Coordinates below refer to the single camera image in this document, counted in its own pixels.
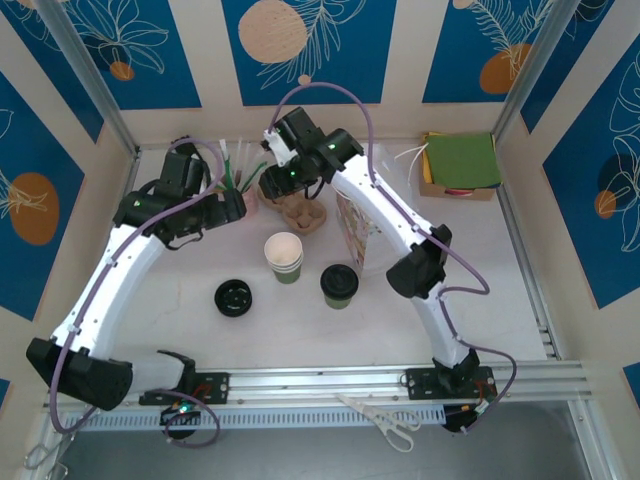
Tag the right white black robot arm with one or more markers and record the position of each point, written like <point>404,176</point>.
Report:
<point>380,210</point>

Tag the red paper napkin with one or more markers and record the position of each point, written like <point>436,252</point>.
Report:
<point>457,190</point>

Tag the white paper gift bag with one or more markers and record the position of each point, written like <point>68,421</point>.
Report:
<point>360,240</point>

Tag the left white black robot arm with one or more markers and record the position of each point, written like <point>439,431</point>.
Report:
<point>110,290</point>

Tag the pink straw holder cup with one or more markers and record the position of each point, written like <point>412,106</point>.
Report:
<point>251,205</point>

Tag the aluminium mounting rail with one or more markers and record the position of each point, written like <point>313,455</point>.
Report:
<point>310,387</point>

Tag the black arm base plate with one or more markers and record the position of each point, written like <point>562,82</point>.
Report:
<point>420,382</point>
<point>215,385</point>

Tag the black base electronics module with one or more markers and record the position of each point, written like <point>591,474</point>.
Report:
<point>180,412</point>
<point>465,415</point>

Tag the green paper napkin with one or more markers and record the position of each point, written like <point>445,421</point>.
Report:
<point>462,160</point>

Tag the black ribbed tray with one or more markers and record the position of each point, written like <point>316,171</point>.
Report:
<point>184,141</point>

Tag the yellow paper napkin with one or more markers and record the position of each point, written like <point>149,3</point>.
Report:
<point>425,167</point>

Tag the green paper coffee cup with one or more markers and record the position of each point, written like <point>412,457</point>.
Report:
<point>340,302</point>

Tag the stack of green paper cups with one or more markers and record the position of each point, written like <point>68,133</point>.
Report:
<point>282,250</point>

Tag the paper-wrapped green straw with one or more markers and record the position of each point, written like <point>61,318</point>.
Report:
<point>257,170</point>
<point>222,147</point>

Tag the stack of black cup lids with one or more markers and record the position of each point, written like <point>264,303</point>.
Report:
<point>233,298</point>

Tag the black plastic cup lid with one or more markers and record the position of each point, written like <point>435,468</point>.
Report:
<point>340,280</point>

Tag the aluminium frame post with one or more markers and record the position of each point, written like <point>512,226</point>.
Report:
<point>530,70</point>
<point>590,440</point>
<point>85,75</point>

